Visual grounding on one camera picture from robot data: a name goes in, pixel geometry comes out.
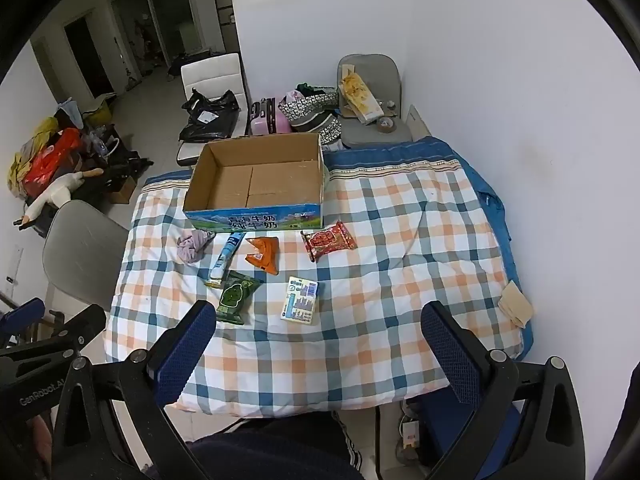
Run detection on person's legs dark trousers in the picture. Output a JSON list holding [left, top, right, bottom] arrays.
[[187, 406, 367, 480]]

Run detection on black white patterned bag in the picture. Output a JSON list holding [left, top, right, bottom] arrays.
[[277, 89, 344, 148]]

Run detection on pink suitcase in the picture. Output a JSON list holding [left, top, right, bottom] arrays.
[[248, 97, 292, 136]]

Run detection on yellow plastic bag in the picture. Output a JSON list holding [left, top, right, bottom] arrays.
[[7, 117, 59, 187]]

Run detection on white padded chair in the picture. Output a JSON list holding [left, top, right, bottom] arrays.
[[175, 52, 249, 167]]

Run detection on grey plastic chair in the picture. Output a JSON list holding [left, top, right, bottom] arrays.
[[42, 199, 131, 312]]

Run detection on grey chair with clutter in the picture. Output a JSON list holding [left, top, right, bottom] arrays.
[[335, 53, 416, 149]]

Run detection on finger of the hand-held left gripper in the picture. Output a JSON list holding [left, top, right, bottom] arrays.
[[29, 304, 108, 357], [0, 297, 47, 335]]

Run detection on purple crumpled cloth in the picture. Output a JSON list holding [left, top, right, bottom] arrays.
[[177, 230, 216, 265]]

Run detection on white power strip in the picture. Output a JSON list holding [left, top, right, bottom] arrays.
[[399, 416, 422, 452]]

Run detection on green snack packet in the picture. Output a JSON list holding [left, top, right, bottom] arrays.
[[215, 270, 264, 326]]

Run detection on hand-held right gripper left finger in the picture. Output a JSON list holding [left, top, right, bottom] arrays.
[[51, 300, 218, 480]]

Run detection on red snack packet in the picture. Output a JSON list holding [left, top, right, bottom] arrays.
[[300, 220, 359, 264]]

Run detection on yellow snack bag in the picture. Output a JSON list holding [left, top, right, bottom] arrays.
[[338, 70, 385, 126]]

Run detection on orange snack packet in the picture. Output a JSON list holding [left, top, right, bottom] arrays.
[[244, 236, 281, 275]]

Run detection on beige folded cloth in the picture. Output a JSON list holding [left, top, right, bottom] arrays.
[[498, 280, 535, 330]]

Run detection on blue white tube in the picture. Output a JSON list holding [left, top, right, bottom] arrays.
[[204, 231, 247, 289]]

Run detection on open cardboard box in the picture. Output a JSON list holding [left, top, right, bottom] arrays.
[[182, 132, 326, 232]]

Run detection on red plastic bag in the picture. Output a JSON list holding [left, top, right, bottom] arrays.
[[23, 128, 81, 187]]

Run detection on black plastic bag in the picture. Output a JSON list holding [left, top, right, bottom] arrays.
[[178, 88, 240, 144]]

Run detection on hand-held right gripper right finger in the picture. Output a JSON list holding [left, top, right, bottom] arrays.
[[420, 301, 587, 480]]

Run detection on white blue tissue packet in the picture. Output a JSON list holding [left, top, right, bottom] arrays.
[[279, 275, 320, 325]]

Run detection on white goose plush toy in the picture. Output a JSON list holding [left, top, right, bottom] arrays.
[[13, 169, 106, 231]]

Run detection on small brown cardboard box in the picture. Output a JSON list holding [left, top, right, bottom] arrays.
[[108, 174, 137, 205]]

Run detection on checkered blanket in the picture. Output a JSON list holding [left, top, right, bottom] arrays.
[[102, 159, 527, 419]]

